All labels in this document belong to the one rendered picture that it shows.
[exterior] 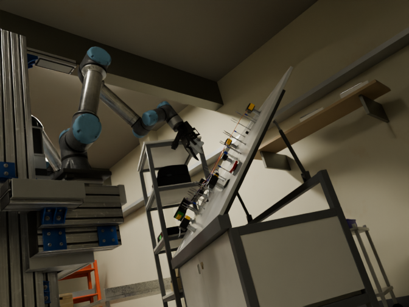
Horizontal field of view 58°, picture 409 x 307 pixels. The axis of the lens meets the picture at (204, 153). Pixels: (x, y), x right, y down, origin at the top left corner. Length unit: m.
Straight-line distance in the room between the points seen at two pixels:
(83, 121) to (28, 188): 0.38
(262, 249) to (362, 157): 2.99
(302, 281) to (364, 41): 3.55
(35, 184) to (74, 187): 0.14
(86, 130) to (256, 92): 4.07
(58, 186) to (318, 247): 1.15
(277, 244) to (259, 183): 3.53
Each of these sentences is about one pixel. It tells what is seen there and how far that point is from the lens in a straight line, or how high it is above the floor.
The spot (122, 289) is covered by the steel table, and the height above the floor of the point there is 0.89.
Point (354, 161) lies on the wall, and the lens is 4.53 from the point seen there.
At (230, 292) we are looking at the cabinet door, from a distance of 1.80.
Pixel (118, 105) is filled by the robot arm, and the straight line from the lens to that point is 1.98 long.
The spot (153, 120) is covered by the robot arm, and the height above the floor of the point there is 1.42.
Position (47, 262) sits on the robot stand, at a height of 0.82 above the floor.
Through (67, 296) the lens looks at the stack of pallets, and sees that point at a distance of 4.22.
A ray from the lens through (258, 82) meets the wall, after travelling 5.48.
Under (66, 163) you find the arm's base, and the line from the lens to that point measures 1.71.
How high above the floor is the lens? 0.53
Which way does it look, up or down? 22 degrees up
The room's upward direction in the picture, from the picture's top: 15 degrees counter-clockwise
